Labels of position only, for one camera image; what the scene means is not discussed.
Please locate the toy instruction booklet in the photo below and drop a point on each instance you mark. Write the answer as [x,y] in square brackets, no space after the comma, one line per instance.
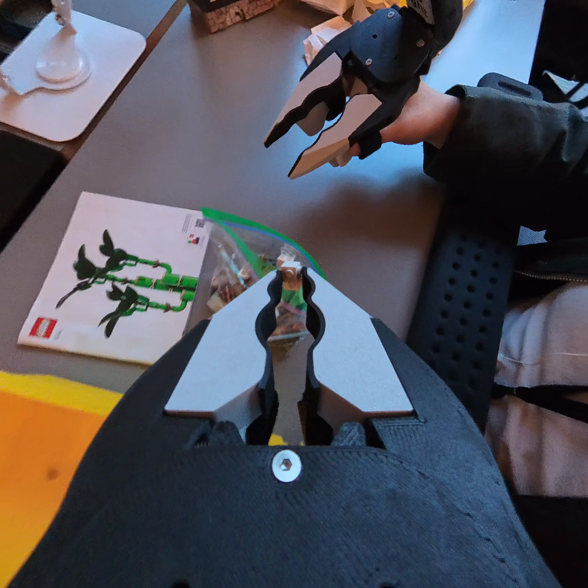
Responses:
[138,216]

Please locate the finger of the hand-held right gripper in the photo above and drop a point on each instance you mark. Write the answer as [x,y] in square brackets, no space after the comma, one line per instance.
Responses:
[317,87]
[340,133]

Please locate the person's right hand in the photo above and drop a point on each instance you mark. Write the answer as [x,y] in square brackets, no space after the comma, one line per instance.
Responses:
[427,117]

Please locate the crumpled white paper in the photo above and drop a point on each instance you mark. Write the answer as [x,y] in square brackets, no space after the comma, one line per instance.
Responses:
[330,32]

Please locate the clear zip bag green seal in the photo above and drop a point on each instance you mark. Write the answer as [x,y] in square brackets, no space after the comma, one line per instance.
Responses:
[220,229]

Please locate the person's pale garment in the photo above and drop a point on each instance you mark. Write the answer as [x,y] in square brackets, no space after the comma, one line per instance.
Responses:
[542,390]

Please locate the white folding stand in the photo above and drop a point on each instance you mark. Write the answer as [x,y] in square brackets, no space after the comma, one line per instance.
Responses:
[69,82]

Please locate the black perforated chair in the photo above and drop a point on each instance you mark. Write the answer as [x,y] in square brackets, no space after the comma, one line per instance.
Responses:
[459,321]

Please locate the small tan toy brick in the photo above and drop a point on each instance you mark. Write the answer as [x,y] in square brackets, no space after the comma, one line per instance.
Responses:
[291,271]

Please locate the grey desk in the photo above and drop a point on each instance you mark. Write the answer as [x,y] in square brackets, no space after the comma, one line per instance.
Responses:
[206,138]

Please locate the person's dark jacket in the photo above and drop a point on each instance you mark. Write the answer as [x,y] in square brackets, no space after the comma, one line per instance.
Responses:
[551,262]

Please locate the pile of mixed toy bricks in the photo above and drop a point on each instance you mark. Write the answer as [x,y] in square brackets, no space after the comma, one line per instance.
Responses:
[229,289]

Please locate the person's right forearm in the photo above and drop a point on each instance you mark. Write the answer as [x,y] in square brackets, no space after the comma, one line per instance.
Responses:
[514,151]

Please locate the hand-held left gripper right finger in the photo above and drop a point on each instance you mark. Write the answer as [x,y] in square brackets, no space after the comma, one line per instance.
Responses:
[358,367]

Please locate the yellow plastic bin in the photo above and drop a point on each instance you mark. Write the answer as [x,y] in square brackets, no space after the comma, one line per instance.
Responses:
[36,459]

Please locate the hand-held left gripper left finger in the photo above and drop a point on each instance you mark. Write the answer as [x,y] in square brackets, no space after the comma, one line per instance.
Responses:
[220,367]

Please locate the black toy set box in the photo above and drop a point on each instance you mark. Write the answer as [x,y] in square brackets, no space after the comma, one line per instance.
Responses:
[229,13]

